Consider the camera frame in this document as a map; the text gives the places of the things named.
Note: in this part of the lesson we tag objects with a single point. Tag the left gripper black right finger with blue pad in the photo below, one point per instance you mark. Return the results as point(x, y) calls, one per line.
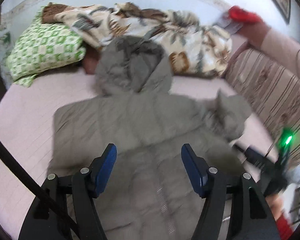
point(250, 216)

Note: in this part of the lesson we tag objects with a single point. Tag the green white checkered pillow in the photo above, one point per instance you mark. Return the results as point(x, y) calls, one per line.
point(42, 47)

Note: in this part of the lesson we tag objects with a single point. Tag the beige leaf print blanket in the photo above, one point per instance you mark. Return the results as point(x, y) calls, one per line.
point(192, 48)

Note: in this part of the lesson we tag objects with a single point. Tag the floral fabric by window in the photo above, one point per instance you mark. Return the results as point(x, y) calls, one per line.
point(6, 43)

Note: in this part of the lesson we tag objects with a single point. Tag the striped floral headboard cushion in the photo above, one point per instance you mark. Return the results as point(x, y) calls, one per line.
point(271, 89)

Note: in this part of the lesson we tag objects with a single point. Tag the red sleeve forearm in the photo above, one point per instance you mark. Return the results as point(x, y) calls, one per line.
point(284, 228)

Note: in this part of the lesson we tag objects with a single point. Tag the grey cloth under red item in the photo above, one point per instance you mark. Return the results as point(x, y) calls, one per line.
point(228, 24)

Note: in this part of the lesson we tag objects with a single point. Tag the pink quilted bed mattress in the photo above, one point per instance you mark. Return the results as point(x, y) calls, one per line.
point(27, 114)

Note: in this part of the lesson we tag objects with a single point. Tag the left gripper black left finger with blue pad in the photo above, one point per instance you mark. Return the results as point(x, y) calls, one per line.
point(65, 207)

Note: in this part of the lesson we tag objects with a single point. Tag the red cloth item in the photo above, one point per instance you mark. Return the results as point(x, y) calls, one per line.
point(240, 15)

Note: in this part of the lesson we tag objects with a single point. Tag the grey quilted hooded jacket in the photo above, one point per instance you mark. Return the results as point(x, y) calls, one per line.
point(149, 194)

